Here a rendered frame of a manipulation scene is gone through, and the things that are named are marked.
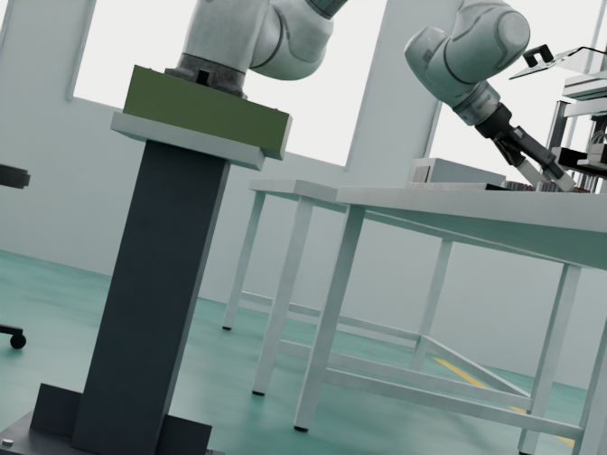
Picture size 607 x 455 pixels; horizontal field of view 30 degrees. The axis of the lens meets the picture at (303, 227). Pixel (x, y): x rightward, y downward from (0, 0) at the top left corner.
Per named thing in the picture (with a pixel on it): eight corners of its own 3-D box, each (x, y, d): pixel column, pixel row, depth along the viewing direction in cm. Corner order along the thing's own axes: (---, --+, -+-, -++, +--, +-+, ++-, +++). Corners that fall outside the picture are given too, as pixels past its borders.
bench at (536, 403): (242, 394, 382) (296, 178, 382) (214, 324, 566) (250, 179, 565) (546, 462, 397) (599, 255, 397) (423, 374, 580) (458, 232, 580)
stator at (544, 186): (547, 198, 224) (552, 179, 224) (526, 196, 235) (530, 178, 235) (598, 211, 226) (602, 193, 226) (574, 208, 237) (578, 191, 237)
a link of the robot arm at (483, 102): (459, 107, 221) (480, 129, 222) (490, 75, 221) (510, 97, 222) (444, 110, 229) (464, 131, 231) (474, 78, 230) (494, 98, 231)
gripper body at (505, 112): (466, 126, 230) (497, 159, 232) (480, 125, 222) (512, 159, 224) (491, 100, 231) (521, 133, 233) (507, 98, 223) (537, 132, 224)
